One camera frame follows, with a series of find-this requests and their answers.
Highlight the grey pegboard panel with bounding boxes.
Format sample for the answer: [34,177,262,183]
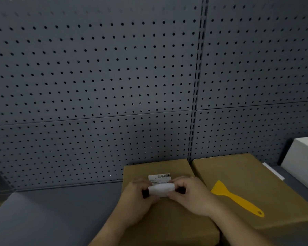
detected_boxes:
[0,110,193,191]
[190,100,308,167]
[196,0,308,110]
[0,0,204,126]

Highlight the yellow plastic scraper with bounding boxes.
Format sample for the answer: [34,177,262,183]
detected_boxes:
[211,180,265,218]

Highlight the white barcode label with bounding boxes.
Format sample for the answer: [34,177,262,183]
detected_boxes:
[148,174,171,186]

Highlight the person's right hand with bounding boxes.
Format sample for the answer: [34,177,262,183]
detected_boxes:
[167,176,223,218]

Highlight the grey slotted upright post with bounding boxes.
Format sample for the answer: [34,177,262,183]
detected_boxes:
[188,0,210,162]

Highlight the white flat strip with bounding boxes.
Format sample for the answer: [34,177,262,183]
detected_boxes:
[262,162,285,181]

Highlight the plain brown cardboard box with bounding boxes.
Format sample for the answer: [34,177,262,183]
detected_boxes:
[191,153,308,246]

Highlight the white box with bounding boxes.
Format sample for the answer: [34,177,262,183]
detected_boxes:
[280,136,308,196]

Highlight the person's left forearm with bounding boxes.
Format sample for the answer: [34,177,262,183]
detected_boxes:
[88,203,154,246]

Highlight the white roll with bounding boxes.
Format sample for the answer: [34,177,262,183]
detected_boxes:
[142,183,187,199]

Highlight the person's right forearm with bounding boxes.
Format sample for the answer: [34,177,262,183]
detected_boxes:
[207,202,275,246]

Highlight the labelled brown cardboard box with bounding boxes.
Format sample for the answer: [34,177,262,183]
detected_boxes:
[118,158,220,246]

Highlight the person's left hand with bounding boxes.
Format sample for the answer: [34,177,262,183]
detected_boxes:
[115,178,161,224]

